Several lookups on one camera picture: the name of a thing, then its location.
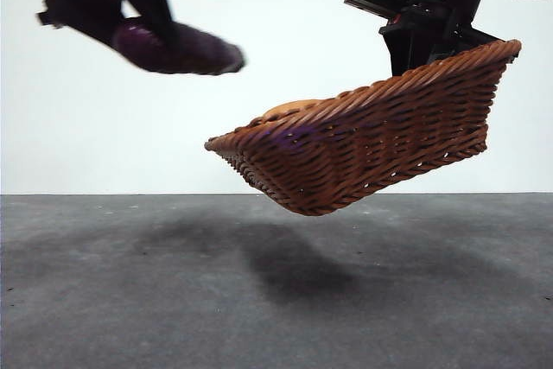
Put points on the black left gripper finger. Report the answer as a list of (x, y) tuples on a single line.
[(155, 10), (82, 10)]

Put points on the purple eggplant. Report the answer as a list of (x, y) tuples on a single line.
[(181, 51)]

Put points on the brown wicker basket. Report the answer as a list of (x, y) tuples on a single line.
[(367, 144)]

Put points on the brown potato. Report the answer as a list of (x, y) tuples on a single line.
[(294, 109)]

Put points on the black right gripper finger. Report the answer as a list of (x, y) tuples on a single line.
[(468, 40), (408, 53)]

